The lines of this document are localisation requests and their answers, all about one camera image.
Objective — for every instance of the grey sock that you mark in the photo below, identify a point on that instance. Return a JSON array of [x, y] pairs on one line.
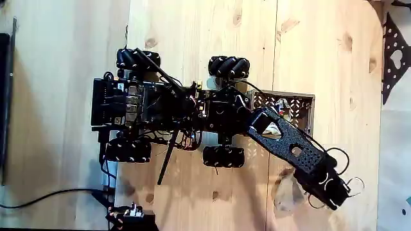
[[285, 197]]

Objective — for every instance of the brown perforated basket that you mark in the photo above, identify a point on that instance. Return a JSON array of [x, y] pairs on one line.
[[302, 106]]

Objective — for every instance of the white patterned cloth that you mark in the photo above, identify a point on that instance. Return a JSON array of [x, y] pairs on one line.
[[395, 144]]

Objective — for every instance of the black mecanum wheel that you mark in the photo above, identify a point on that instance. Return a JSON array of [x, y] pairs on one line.
[[138, 59], [229, 67], [223, 156], [128, 150]]

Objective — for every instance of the black perforated heart sheet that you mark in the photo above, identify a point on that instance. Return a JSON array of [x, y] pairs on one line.
[[389, 80]]

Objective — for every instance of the black rod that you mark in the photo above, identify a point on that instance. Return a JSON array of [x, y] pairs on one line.
[[167, 157], [160, 72]]

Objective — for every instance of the black device with lights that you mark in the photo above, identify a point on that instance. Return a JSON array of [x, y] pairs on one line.
[[135, 221]]

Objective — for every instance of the black mobile base chassis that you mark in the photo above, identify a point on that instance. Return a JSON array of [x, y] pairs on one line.
[[135, 102]]

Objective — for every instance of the black panel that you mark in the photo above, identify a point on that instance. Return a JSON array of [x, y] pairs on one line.
[[4, 96]]

